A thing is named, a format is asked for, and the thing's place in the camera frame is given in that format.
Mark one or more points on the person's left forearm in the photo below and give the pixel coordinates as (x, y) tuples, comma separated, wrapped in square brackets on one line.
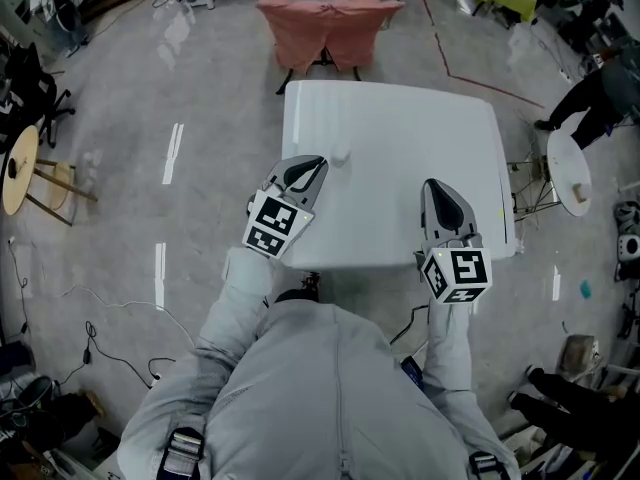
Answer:
[(235, 308)]

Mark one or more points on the black hip device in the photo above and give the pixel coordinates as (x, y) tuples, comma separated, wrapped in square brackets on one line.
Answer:
[(413, 370)]

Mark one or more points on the pink cloth covered chair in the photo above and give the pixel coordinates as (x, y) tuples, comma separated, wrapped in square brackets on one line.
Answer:
[(330, 30)]

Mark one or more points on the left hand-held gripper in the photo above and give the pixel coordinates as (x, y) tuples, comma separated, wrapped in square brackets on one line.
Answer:
[(272, 220)]

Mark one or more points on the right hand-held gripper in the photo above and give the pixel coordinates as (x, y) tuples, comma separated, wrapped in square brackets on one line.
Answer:
[(462, 273)]

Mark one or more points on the white grey machine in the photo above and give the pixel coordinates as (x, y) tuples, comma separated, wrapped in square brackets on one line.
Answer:
[(627, 240)]

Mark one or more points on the person's right forearm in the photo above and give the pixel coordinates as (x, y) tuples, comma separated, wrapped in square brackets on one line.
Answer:
[(449, 343)]

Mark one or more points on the black office chair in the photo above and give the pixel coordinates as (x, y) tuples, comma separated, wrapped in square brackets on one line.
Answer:
[(30, 93)]

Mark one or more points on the metal folding frame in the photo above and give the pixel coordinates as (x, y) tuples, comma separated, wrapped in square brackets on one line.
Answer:
[(532, 188)]

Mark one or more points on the white cotton swab container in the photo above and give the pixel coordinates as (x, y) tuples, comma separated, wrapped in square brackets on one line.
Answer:
[(341, 156)]

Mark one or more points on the round white side table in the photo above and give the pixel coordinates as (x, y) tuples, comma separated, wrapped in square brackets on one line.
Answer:
[(567, 170)]

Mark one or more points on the brown cardboard box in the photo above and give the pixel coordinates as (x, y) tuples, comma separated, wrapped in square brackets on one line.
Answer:
[(579, 354)]

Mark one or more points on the person's grey jacket torso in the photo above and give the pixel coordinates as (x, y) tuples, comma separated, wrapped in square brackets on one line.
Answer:
[(320, 398)]

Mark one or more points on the wooden stool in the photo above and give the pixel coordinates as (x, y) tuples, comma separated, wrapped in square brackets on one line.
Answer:
[(62, 185)]

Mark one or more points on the round wooden table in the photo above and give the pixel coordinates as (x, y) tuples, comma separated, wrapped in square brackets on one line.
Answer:
[(21, 170)]

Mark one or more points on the teal floor object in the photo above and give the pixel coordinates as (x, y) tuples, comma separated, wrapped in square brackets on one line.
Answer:
[(585, 289)]

